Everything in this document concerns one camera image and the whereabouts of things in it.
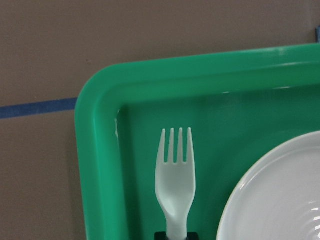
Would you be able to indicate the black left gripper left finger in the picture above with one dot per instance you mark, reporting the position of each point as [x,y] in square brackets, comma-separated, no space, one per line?
[160,235]

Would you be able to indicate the white round plate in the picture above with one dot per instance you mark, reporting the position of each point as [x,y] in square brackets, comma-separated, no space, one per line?
[279,197]

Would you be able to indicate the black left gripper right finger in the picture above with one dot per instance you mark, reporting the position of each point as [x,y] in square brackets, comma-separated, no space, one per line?
[192,236]

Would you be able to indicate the white plastic fork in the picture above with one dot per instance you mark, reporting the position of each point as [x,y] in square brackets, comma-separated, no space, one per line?
[175,183]

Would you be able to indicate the green plastic tray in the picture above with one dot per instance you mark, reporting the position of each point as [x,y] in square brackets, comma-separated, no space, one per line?
[239,106]

